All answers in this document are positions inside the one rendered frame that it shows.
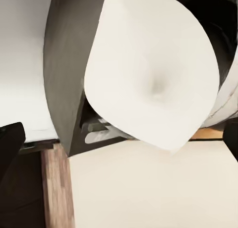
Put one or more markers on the paper coffee filter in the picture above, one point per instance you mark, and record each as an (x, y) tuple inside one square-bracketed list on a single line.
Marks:
[(152, 71)]

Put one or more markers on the cabinet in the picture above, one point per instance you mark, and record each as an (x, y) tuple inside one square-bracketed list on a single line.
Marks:
[(55, 141)]

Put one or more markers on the sofa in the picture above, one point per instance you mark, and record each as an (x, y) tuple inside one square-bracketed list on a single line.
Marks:
[(29, 216), (22, 183)]

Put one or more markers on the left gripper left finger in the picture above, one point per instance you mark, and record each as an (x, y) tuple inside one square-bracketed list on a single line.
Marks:
[(12, 138)]

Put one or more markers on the countertop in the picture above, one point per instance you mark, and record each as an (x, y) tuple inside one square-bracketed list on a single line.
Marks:
[(207, 133)]

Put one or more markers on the coffee maker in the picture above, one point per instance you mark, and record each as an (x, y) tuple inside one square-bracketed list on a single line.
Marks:
[(68, 38)]

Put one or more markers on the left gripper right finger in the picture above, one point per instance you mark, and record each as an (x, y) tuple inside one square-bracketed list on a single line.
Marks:
[(230, 137)]

